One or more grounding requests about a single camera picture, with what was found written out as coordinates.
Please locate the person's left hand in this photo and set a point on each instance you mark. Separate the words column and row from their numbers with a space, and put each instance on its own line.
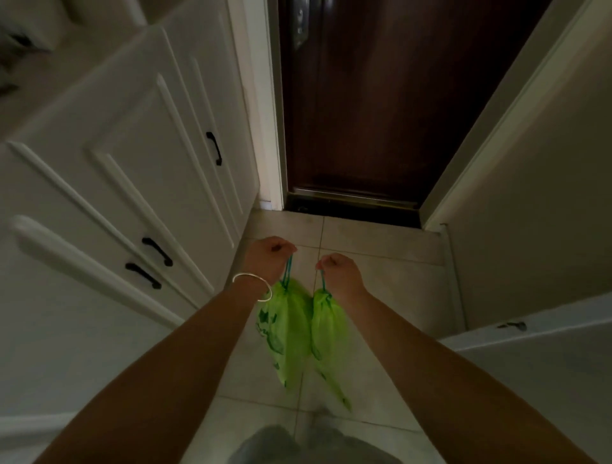
column 265, row 260

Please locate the person's right hand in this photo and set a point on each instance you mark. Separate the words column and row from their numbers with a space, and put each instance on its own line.
column 344, row 279

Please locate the person's right fingers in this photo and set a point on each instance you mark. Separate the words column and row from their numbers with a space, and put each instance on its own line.
column 327, row 263

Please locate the person's left fingers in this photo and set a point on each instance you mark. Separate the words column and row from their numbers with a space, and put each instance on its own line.
column 283, row 247

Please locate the person's left forearm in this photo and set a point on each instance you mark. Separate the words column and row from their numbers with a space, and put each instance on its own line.
column 181, row 368

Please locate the person's right forearm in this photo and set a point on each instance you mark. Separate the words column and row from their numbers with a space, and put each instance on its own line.
column 444, row 377

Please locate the metal door threshold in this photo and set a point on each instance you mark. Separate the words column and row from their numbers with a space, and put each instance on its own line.
column 354, row 200

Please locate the white panelled cabinet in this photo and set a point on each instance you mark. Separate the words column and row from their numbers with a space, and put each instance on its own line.
column 119, row 191

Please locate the dark brown entrance door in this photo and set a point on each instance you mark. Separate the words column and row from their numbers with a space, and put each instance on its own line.
column 382, row 95

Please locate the grey trousers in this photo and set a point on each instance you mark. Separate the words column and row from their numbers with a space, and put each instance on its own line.
column 311, row 447

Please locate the metal door lock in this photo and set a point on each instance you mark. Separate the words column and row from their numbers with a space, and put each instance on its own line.
column 300, row 24

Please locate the white door panel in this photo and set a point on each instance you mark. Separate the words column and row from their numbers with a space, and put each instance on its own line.
column 550, row 373

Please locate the white door frame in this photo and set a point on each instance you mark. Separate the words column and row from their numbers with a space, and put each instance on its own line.
column 270, row 95

